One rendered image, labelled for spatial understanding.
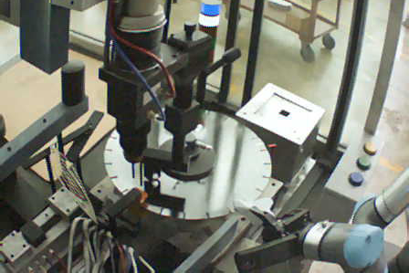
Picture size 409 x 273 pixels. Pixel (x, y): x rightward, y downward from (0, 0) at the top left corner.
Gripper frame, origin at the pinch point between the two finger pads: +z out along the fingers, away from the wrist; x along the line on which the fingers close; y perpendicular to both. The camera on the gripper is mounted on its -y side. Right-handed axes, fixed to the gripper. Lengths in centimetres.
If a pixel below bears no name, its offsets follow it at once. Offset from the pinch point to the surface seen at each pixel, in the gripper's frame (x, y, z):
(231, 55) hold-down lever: 32.8, 0.5, -10.1
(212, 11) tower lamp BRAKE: 42, 20, 18
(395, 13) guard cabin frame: 35, 52, -18
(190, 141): 19.0, 0.0, 7.6
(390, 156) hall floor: -54, 173, 79
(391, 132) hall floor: -46, 196, 91
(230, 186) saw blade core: 9.3, 2.7, 2.8
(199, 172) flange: 13.2, -0.4, 6.8
